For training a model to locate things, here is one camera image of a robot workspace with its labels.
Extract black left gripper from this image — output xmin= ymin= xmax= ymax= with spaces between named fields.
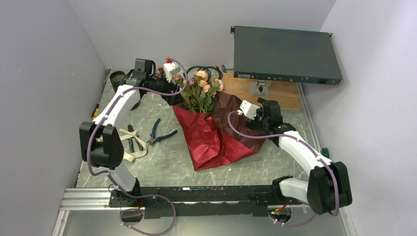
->
xmin=147 ymin=72 xmax=186 ymax=106

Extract red flower bouquet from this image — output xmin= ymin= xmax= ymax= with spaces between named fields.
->
xmin=181 ymin=70 xmax=224 ymax=115

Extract dark red wrapping paper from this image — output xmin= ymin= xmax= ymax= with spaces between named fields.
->
xmin=173 ymin=92 xmax=265 ymax=171

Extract beige ribbon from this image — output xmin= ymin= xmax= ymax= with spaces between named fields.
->
xmin=119 ymin=129 xmax=148 ymax=163

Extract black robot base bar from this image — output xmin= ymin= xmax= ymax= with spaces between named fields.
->
xmin=109 ymin=184 xmax=301 ymax=219

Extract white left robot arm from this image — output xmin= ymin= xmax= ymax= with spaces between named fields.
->
xmin=79 ymin=57 xmax=188 ymax=207

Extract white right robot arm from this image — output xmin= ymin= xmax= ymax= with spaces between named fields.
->
xmin=240 ymin=98 xmax=353 ymax=215

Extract black cone vase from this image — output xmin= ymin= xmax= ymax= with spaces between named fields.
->
xmin=110 ymin=69 xmax=140 ymax=93

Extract brown small figurine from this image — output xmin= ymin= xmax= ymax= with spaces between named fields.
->
xmin=152 ymin=66 xmax=164 ymax=80

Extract wooden board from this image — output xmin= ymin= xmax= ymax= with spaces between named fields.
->
xmin=222 ymin=73 xmax=301 ymax=111

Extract black pruning shears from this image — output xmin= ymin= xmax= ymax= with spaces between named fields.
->
xmin=127 ymin=124 xmax=144 ymax=153

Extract yellow tool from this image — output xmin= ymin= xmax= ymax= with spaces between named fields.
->
xmin=91 ymin=103 xmax=99 ymax=120

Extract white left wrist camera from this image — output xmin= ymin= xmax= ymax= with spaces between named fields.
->
xmin=163 ymin=57 xmax=183 ymax=82

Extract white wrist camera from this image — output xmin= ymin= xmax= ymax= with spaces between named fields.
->
xmin=238 ymin=100 xmax=261 ymax=120
xmin=163 ymin=57 xmax=183 ymax=82

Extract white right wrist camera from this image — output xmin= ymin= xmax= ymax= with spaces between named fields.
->
xmin=238 ymin=100 xmax=261 ymax=120

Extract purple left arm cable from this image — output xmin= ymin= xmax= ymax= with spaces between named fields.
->
xmin=86 ymin=57 xmax=189 ymax=236

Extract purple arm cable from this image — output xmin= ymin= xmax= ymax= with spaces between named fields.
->
xmin=227 ymin=111 xmax=341 ymax=228
xmin=86 ymin=57 xmax=189 ymax=236

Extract metal switch stand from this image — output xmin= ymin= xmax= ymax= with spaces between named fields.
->
xmin=250 ymin=80 xmax=271 ymax=97

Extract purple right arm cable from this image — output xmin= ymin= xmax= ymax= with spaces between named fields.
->
xmin=227 ymin=111 xmax=341 ymax=228

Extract coiled black cable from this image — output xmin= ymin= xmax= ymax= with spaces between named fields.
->
xmin=185 ymin=65 xmax=224 ymax=82

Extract blue handled pliers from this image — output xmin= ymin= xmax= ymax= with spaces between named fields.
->
xmin=147 ymin=118 xmax=178 ymax=146

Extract dark green network switch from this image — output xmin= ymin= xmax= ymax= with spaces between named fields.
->
xmin=231 ymin=26 xmax=343 ymax=86

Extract green handled screwdriver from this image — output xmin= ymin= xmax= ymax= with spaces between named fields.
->
xmin=321 ymin=148 xmax=330 ymax=158

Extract aluminium frame rail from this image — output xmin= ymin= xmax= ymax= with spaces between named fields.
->
xmin=53 ymin=187 xmax=357 ymax=236

